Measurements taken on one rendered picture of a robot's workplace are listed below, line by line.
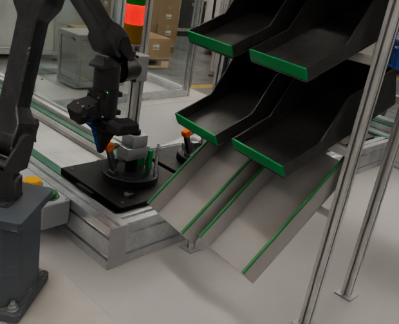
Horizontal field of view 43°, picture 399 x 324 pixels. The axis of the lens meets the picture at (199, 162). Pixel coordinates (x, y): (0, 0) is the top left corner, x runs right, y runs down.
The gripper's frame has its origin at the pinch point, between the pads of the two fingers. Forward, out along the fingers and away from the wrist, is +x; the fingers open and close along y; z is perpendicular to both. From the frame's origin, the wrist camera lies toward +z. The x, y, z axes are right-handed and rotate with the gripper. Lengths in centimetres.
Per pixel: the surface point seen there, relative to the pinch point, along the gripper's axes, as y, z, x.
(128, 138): 0.0, -7.8, 1.1
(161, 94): -82, -94, 20
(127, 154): 1.6, -6.7, 4.5
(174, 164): -1.4, -26.2, 11.7
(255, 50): 36.4, -2.3, -28.1
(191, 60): -82, -111, 5
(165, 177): 3.8, -18.0, 11.7
